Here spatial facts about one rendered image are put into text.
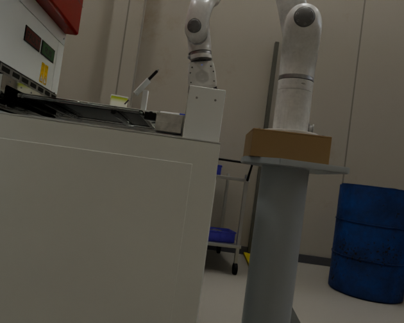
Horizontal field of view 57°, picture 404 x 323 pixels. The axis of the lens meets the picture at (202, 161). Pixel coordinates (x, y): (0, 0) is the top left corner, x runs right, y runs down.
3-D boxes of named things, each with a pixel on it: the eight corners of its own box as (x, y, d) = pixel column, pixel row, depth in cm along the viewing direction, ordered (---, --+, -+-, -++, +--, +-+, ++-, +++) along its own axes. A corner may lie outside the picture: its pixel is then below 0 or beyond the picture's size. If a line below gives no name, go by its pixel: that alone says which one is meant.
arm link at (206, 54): (187, 50, 131) (188, 59, 131) (212, 49, 132) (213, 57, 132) (187, 57, 140) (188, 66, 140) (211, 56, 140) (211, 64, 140)
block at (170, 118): (155, 120, 113) (156, 111, 113) (156, 122, 116) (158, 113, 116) (181, 124, 113) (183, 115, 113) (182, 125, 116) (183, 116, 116)
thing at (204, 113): (181, 139, 94) (189, 84, 95) (184, 151, 149) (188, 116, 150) (218, 144, 95) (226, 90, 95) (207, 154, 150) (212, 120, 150)
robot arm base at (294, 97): (315, 140, 136) (321, 90, 136) (320, 135, 117) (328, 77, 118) (262, 135, 140) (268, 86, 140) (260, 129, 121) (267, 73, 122)
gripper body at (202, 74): (186, 57, 132) (188, 88, 131) (215, 55, 132) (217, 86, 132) (186, 63, 139) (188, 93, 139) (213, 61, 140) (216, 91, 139)
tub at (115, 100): (108, 109, 161) (111, 93, 162) (108, 111, 169) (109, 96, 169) (126, 112, 163) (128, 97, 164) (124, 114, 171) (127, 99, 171)
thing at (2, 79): (-9, 106, 103) (-3, 72, 104) (50, 126, 147) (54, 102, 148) (-2, 107, 103) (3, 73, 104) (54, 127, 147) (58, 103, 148)
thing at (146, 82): (131, 108, 151) (135, 75, 151) (132, 109, 155) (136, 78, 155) (145, 110, 151) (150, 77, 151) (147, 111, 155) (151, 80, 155)
